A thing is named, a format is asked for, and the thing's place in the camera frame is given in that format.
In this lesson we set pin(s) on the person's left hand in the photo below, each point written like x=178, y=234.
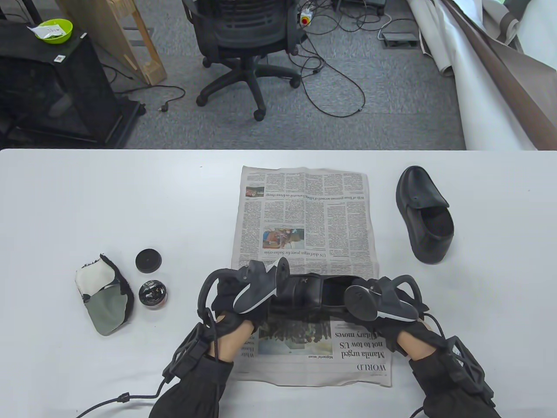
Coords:
x=256, y=315

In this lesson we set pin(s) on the person's right hand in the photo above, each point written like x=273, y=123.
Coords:
x=404, y=333

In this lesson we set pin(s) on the black leather shoe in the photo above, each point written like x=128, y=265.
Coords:
x=417, y=187
x=304, y=291

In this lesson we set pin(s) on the black shoe polish jar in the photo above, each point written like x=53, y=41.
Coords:
x=152, y=294

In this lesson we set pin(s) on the black round polish lid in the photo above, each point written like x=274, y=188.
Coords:
x=148, y=260

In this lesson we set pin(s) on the newspaper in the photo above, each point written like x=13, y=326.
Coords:
x=330, y=217

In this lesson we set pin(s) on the grey white polishing mitt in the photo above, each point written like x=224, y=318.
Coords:
x=104, y=309

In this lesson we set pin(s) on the person's right forearm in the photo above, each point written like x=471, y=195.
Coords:
x=448, y=387

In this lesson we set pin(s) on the person's left forearm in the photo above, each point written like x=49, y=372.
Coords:
x=196, y=387

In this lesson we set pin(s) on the grey left hand controller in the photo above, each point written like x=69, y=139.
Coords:
x=256, y=289

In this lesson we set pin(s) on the grey hand controller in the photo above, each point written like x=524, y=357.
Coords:
x=361, y=300
x=256, y=289

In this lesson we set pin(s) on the grey right hand controller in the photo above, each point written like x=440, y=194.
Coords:
x=361, y=300

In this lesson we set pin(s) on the white rolled sheet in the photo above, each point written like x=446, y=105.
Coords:
x=474, y=100

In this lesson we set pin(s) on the brown sheet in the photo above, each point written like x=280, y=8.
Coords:
x=522, y=100

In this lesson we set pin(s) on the black office chair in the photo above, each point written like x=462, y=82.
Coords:
x=243, y=26

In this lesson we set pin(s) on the black cabinet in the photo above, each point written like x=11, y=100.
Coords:
x=65, y=87

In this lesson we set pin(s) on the red yellow stop button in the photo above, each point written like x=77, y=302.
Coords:
x=305, y=18

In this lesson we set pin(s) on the grey fabric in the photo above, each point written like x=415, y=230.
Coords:
x=504, y=21

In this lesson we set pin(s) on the white fabric sheet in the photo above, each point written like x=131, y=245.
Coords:
x=539, y=35

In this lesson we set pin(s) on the black floor box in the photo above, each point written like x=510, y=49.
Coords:
x=357, y=3

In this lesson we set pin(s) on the green bowl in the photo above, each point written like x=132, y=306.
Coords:
x=64, y=35

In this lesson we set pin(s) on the white packet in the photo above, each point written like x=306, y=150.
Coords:
x=45, y=30

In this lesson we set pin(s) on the black metal leg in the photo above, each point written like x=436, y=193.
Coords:
x=30, y=8

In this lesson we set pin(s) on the black right wrist mount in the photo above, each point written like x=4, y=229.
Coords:
x=470, y=365

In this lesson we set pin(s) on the black wrist mount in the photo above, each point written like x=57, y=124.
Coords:
x=187, y=352
x=470, y=365

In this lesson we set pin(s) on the black left wrist mount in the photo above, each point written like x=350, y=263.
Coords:
x=187, y=352

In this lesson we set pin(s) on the wooden frame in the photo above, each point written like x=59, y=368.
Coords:
x=130, y=48

